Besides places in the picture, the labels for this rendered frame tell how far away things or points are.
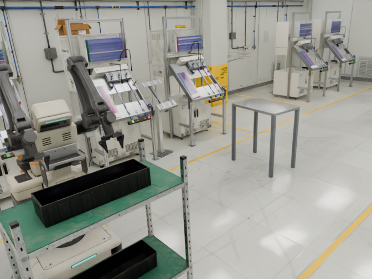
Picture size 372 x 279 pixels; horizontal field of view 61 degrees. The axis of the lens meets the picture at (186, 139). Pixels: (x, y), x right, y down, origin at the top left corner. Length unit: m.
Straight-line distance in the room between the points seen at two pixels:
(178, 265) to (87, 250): 0.73
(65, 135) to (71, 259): 0.89
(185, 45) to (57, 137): 3.36
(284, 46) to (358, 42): 3.12
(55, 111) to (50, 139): 0.19
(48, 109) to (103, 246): 1.09
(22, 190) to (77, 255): 0.59
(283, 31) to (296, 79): 1.12
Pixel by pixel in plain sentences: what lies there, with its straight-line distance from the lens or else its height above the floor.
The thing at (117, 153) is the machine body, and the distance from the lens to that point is 4.46.
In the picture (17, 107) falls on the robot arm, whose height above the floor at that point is 1.43.
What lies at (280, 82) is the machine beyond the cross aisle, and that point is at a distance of 7.93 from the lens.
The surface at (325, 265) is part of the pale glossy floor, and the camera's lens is 2.81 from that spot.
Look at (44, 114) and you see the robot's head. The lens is 2.02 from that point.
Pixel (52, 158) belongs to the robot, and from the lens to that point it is 2.12.
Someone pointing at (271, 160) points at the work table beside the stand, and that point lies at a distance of 3.84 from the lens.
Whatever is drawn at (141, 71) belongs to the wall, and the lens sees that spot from 6.44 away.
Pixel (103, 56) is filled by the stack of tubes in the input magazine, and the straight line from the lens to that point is 4.31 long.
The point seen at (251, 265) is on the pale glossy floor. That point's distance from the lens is 2.68.
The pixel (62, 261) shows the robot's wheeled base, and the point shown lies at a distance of 2.50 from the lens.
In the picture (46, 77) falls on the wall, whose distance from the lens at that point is 5.64.
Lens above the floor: 1.79
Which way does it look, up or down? 20 degrees down
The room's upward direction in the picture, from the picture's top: 3 degrees counter-clockwise
